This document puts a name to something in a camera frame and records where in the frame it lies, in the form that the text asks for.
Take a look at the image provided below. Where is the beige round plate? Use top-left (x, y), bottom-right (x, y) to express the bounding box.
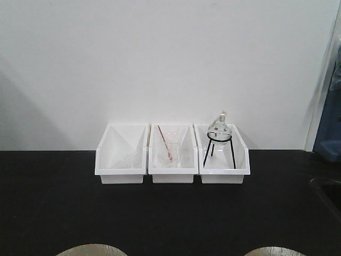
top-left (57, 243), bottom-right (127, 256)
top-left (245, 246), bottom-right (300, 256)

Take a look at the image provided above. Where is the clear glass beaker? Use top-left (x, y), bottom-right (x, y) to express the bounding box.
top-left (158, 142), bottom-right (179, 168)

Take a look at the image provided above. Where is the red glass stirring rod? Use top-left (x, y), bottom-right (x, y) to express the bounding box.
top-left (157, 125), bottom-right (173, 161)

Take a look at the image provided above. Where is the middle white plastic bin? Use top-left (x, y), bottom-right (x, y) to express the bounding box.
top-left (148, 124), bottom-right (199, 183)

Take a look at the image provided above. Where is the white plastic bin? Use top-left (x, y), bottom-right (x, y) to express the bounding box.
top-left (194, 124), bottom-right (250, 184)
top-left (95, 124), bottom-right (149, 184)
top-left (148, 124), bottom-right (199, 183)

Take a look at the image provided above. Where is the left white plastic bin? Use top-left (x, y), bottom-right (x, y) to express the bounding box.
top-left (95, 124), bottom-right (149, 184)

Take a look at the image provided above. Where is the right white plastic bin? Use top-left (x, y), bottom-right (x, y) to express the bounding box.
top-left (194, 124), bottom-right (250, 184)

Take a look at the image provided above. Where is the grey pegboard drying rack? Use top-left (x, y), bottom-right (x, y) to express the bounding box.
top-left (313, 35), bottom-right (340, 162)

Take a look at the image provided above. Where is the black wire tripod stand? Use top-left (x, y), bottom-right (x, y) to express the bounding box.
top-left (203, 133), bottom-right (236, 169)

